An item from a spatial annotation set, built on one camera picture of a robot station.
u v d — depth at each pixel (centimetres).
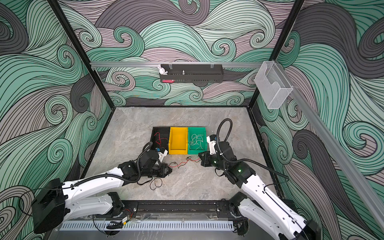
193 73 94
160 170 68
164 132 95
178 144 93
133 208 73
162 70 85
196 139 97
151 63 154
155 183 78
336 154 51
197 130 104
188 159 90
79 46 86
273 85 78
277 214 41
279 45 85
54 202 39
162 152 73
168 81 90
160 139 101
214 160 62
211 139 67
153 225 70
